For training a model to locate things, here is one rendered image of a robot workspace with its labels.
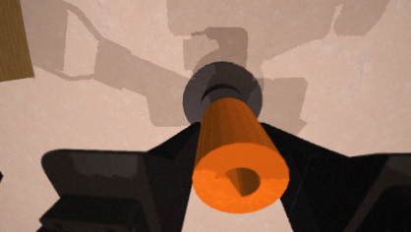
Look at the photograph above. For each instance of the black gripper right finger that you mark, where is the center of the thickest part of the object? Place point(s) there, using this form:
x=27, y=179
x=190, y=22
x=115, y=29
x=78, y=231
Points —
x=329, y=191

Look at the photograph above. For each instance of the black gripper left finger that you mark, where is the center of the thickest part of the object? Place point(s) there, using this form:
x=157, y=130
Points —
x=161, y=178

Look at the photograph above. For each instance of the orange knob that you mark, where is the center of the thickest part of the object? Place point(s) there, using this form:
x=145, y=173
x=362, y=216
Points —
x=237, y=168

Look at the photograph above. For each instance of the dark grey round pedestal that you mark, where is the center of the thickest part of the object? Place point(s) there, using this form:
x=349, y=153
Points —
x=219, y=80

